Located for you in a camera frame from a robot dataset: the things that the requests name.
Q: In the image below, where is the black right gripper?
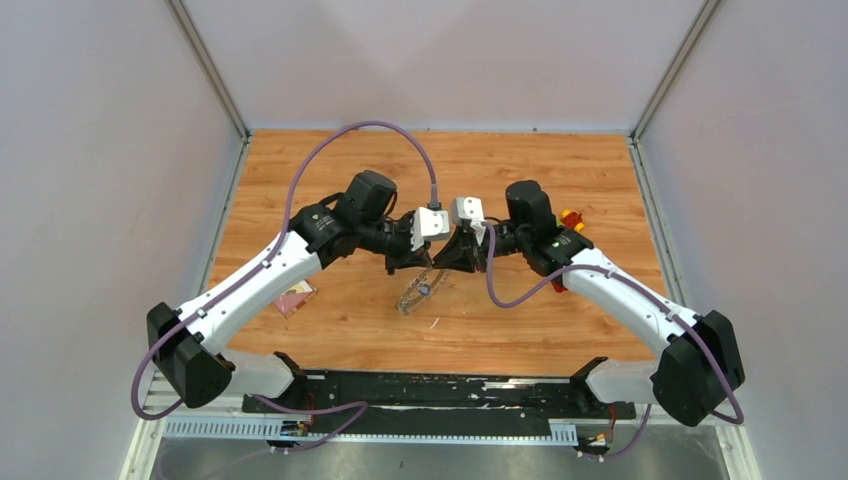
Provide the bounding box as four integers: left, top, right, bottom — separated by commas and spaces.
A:
433, 223, 529, 274

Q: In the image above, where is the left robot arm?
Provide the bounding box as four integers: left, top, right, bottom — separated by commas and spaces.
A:
146, 170, 450, 413

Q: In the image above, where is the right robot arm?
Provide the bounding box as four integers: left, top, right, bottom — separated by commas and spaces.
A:
424, 180, 745, 427

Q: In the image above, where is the toy brick car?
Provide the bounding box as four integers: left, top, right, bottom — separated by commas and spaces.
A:
560, 209, 585, 232

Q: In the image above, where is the red playing card box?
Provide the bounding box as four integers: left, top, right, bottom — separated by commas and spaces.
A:
272, 280, 317, 318

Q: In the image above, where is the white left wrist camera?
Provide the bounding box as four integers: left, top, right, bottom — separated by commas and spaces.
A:
410, 207, 451, 251

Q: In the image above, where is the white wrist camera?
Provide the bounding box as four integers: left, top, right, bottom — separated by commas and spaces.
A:
410, 207, 451, 251
450, 196, 485, 232

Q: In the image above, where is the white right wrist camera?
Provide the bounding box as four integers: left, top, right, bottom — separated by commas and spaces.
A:
450, 196, 485, 232

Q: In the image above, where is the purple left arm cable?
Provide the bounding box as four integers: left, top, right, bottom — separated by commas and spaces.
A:
130, 120, 443, 423

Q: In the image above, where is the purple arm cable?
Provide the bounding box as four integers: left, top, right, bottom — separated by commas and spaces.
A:
130, 120, 443, 423
483, 220, 747, 426

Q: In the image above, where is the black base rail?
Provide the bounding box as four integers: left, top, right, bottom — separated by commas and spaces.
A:
242, 355, 636, 428

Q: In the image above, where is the white slotted cable duct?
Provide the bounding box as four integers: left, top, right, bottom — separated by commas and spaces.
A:
162, 415, 579, 447

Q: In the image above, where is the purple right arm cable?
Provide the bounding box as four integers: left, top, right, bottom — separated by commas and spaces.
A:
483, 220, 747, 426

